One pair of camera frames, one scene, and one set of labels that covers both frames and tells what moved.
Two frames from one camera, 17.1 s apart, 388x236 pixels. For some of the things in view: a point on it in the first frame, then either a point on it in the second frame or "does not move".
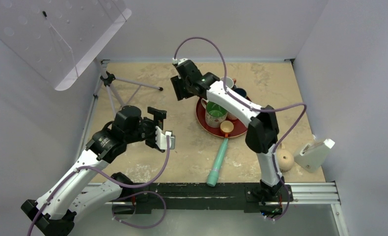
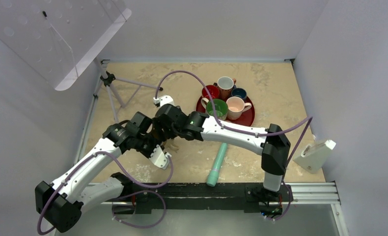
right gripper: (177, 81) → (158, 128)
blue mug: (241, 91) does not move
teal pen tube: (212, 177) does not move
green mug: (214, 114) does not move
